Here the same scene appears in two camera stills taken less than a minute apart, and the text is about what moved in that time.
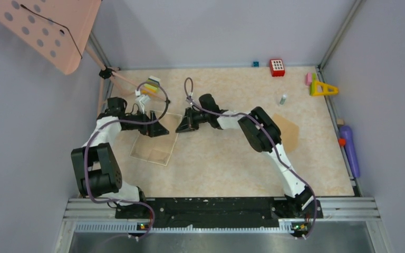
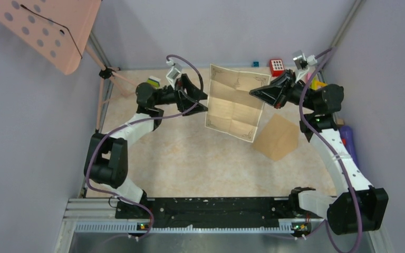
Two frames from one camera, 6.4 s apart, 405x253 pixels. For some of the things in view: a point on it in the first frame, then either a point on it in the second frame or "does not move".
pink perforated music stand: x=57 y=31 does not move
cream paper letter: x=158 y=149 -> x=231 y=109
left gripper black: x=151 y=127 -> x=180 y=99
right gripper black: x=187 y=124 -> x=276 y=95
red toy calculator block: x=277 y=67 does not move
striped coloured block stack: x=150 y=88 does not move
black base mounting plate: x=176 y=212 does not move
